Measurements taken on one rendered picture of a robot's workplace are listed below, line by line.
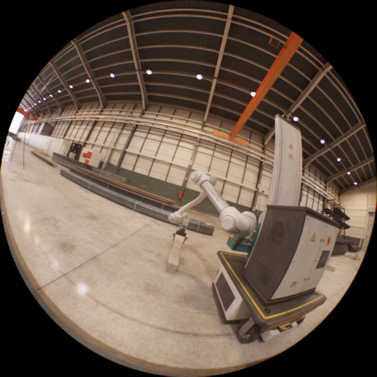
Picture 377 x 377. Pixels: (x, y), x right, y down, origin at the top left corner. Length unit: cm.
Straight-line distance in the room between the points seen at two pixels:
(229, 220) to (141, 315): 82
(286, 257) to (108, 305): 96
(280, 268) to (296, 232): 19
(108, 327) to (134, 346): 15
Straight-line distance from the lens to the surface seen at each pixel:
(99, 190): 403
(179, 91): 1174
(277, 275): 70
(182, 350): 81
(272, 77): 618
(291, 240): 67
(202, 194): 141
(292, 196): 121
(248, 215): 105
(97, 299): 91
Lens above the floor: 73
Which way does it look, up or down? 5 degrees up
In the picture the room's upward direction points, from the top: 17 degrees clockwise
